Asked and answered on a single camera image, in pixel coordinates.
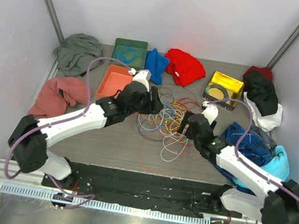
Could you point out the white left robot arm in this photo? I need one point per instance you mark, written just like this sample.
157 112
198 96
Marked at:
32 138

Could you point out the royal blue cloth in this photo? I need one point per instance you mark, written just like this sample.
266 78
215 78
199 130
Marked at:
156 64

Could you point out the cyan cloth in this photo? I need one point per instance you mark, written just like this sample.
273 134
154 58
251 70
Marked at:
274 161

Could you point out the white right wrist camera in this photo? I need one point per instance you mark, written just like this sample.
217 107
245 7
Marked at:
210 111

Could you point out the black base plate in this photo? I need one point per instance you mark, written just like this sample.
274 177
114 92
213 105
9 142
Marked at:
150 192

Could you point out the dark red cloth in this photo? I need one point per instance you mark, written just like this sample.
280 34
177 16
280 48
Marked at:
264 71

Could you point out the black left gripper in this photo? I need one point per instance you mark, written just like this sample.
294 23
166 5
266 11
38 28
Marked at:
152 105

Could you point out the blue plaid cloth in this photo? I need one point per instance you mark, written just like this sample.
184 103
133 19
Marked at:
255 136

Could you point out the salmon pink cloth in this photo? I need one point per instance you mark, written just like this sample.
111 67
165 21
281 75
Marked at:
57 94

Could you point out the black cloth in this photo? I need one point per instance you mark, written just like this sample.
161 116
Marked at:
262 92

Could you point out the white slotted cable duct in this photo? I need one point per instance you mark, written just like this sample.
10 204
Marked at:
55 196

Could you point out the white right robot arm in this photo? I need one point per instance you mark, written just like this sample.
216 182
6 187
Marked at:
272 200

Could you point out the orange plastic tray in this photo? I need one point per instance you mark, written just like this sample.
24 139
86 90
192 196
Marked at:
116 78

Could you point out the white cloth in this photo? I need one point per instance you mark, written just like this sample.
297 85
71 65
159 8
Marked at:
266 123

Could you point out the gold tin box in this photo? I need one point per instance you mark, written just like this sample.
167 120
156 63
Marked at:
221 86

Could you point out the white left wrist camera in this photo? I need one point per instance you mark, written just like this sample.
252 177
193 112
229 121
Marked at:
141 76

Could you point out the green plastic tray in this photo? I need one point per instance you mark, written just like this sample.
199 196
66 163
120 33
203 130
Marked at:
131 52

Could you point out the grey cloth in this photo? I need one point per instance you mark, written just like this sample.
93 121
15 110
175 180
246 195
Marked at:
75 53

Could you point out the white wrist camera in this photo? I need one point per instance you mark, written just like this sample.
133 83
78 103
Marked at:
210 111
141 76

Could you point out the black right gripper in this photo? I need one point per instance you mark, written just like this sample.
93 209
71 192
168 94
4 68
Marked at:
185 121

